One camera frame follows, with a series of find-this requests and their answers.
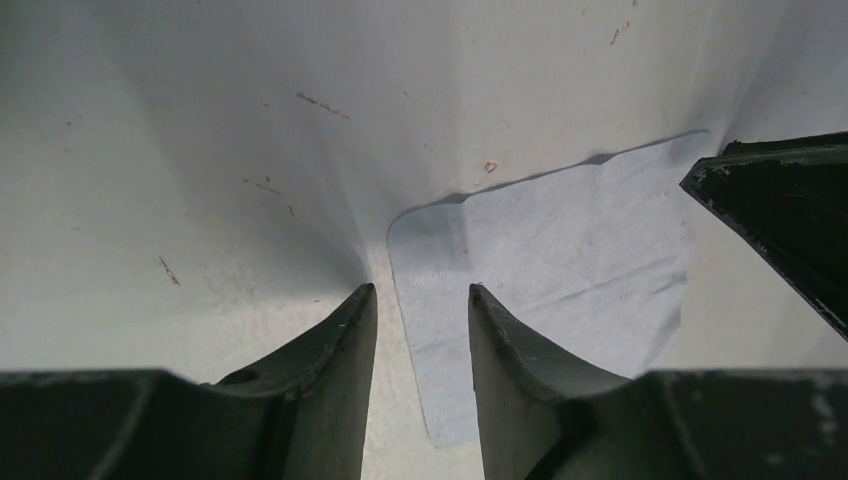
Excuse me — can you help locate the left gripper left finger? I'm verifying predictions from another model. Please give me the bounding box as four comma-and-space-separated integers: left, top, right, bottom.
1, 284, 378, 479

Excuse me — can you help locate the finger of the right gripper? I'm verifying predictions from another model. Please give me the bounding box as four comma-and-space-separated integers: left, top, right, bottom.
680, 132, 847, 337

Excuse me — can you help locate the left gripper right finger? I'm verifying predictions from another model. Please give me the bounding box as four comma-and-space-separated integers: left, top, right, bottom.
468, 284, 847, 479

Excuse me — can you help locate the light blue cleaning cloth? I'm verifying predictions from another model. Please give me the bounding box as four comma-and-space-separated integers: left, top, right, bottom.
387, 130, 713, 448

